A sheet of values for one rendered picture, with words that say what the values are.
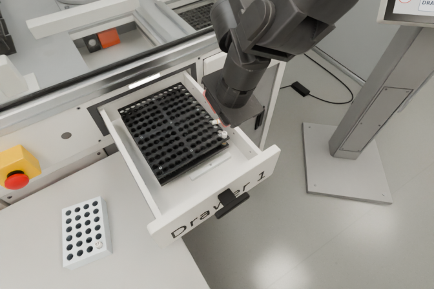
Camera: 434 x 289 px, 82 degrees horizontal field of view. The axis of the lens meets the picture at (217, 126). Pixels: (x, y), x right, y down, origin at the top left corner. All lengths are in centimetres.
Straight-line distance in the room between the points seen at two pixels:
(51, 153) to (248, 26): 57
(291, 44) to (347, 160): 144
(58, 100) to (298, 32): 49
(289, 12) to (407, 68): 101
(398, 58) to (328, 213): 83
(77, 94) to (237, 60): 39
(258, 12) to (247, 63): 7
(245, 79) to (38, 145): 51
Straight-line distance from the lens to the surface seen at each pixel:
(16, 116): 63
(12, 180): 66
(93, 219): 64
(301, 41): 31
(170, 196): 57
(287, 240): 144
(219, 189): 47
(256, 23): 29
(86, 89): 61
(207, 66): 70
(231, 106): 40
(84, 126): 68
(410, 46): 119
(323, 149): 169
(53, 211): 74
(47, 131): 67
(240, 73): 33
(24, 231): 75
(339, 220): 156
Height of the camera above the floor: 135
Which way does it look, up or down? 52 degrees down
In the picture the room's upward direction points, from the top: straight up
